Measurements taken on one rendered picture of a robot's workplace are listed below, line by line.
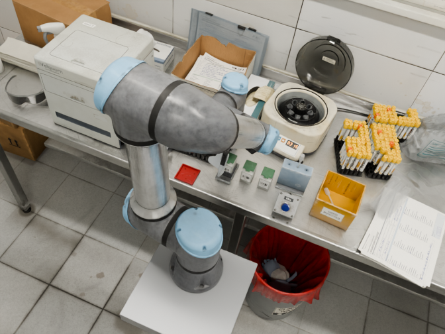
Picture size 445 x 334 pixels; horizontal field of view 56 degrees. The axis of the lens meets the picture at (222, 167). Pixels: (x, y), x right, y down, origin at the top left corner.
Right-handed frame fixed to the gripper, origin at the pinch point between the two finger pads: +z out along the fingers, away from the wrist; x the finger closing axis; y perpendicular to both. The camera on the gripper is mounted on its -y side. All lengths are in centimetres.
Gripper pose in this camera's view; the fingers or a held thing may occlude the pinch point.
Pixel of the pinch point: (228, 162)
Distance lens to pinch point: 141.2
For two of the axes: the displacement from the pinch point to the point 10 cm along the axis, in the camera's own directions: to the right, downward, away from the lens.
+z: -1.0, 6.1, 7.8
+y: -9.1, -3.6, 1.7
